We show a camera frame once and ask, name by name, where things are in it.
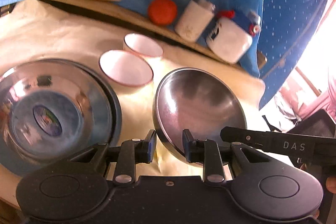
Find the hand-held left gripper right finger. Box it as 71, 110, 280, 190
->
182, 129, 271, 186

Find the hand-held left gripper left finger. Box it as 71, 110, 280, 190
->
70, 130, 157, 186

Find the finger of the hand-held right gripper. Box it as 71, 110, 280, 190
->
220, 126, 266, 149

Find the small steel bowl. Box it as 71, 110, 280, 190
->
152, 68, 248, 168

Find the white red-rimmed bowl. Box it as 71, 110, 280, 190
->
123, 33, 164, 58
99, 50, 154, 87

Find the large steel plate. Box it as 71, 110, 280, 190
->
0, 58, 114, 161

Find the person's right hand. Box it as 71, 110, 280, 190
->
325, 177, 336, 194

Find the black flat object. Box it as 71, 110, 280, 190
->
286, 109, 336, 136

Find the pink cloth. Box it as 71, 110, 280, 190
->
273, 61, 336, 122

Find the white water bottle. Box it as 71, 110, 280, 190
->
205, 10, 261, 63

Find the white thermos cup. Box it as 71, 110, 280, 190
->
175, 0, 216, 42

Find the wooden shelf board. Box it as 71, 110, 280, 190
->
33, 0, 268, 71

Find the blue white-dotted cloth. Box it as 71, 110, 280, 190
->
259, 0, 336, 110

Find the orange fruit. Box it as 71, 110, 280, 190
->
147, 0, 178, 25

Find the cream table cloth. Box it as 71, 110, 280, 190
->
0, 0, 265, 203

